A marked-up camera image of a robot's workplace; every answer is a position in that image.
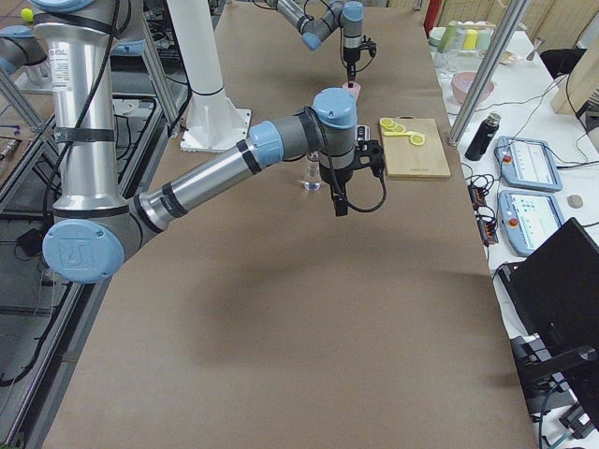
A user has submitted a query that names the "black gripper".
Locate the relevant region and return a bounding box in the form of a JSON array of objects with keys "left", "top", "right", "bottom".
[
  {"left": 319, "top": 139, "right": 385, "bottom": 216},
  {"left": 341, "top": 34, "right": 377, "bottom": 88}
]

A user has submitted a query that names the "pink plastic cup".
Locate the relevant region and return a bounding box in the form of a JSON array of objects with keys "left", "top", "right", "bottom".
[{"left": 342, "top": 81, "right": 361, "bottom": 100}]

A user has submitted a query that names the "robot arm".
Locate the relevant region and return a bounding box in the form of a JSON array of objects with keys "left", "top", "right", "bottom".
[
  {"left": 33, "top": 1, "right": 385, "bottom": 283},
  {"left": 253, "top": 1, "right": 377, "bottom": 95}
]

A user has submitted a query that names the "glass sauce bottle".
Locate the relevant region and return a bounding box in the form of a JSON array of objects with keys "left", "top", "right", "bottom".
[{"left": 303, "top": 152, "right": 321, "bottom": 192}]

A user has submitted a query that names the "green cup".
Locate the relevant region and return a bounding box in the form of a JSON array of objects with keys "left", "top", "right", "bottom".
[{"left": 437, "top": 21, "right": 459, "bottom": 53}]

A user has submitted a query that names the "yellow cup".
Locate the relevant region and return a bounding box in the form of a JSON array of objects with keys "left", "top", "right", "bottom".
[{"left": 460, "top": 29, "right": 478, "bottom": 51}]

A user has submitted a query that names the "lemon slice top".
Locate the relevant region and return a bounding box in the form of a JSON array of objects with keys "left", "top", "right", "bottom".
[{"left": 379, "top": 118, "right": 395, "bottom": 129}]

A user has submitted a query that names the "bamboo cutting board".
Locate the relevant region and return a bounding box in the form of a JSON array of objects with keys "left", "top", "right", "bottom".
[{"left": 379, "top": 117, "right": 450, "bottom": 180}]

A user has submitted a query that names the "yellow plastic knife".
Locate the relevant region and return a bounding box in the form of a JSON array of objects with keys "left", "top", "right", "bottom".
[{"left": 383, "top": 131, "right": 414, "bottom": 137}]

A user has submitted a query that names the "lemon slice front pair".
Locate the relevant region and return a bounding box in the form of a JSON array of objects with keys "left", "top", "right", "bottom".
[{"left": 409, "top": 134, "right": 426, "bottom": 146}]

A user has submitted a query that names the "pink bowl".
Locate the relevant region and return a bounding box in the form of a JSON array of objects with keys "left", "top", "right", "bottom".
[{"left": 451, "top": 71, "right": 496, "bottom": 105}]

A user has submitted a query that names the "black water bottle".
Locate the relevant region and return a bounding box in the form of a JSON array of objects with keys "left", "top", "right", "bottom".
[{"left": 464, "top": 112, "right": 502, "bottom": 161}]

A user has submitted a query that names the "teach pendant near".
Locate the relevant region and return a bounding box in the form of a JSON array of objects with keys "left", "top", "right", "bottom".
[{"left": 498, "top": 190, "right": 565, "bottom": 257}]

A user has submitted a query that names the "teach pendant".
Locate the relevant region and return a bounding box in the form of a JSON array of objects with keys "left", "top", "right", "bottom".
[
  {"left": 494, "top": 136, "right": 562, "bottom": 192},
  {"left": 498, "top": 190, "right": 565, "bottom": 257}
]

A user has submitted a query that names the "teach pendant far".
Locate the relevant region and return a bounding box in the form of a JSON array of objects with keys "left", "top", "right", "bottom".
[{"left": 494, "top": 136, "right": 562, "bottom": 192}]

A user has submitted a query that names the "black laptop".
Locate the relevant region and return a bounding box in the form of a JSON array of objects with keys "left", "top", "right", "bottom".
[{"left": 509, "top": 218, "right": 598, "bottom": 351}]

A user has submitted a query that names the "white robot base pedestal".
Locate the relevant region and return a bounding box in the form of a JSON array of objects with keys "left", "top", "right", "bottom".
[{"left": 168, "top": 0, "right": 251, "bottom": 152}]

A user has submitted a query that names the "aluminium frame post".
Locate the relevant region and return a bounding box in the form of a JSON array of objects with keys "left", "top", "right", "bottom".
[{"left": 447, "top": 0, "right": 531, "bottom": 147}]

